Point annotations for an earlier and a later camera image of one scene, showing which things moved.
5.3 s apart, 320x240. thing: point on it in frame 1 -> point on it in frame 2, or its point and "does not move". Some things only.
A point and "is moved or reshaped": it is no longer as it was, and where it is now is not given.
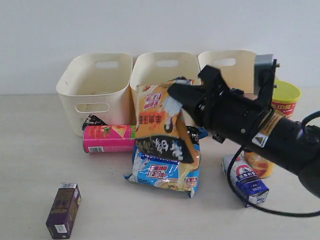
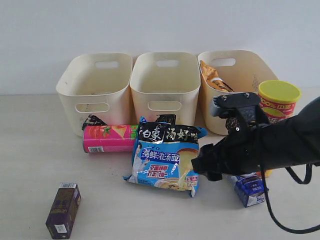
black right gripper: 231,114 -> 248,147
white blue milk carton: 244,180 does not move
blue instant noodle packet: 163,173 does not move
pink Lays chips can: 98,138 does not move
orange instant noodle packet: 163,129 is moved or reshaped
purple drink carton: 63,211 does not move
